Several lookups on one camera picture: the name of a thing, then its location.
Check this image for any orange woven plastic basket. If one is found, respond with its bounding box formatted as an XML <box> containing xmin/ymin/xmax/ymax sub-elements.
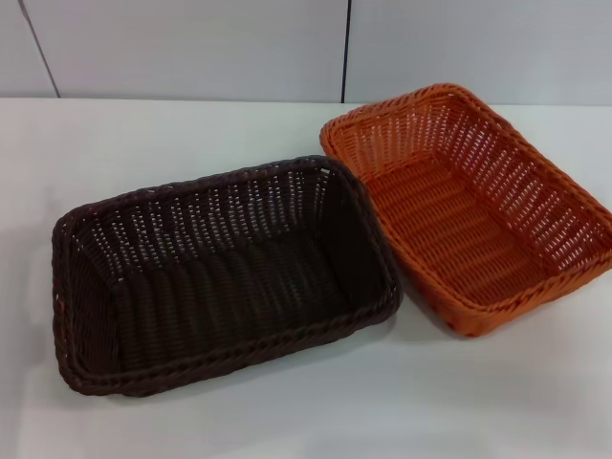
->
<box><xmin>318</xmin><ymin>81</ymin><xmax>612</xmax><ymax>339</ymax></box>

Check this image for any dark vertical wall strip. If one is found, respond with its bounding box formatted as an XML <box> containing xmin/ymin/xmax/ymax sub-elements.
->
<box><xmin>339</xmin><ymin>0</ymin><xmax>355</xmax><ymax>104</ymax></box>

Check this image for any dark brown woven basket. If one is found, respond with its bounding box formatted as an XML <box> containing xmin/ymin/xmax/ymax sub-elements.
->
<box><xmin>50</xmin><ymin>154</ymin><xmax>404</xmax><ymax>399</ymax></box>

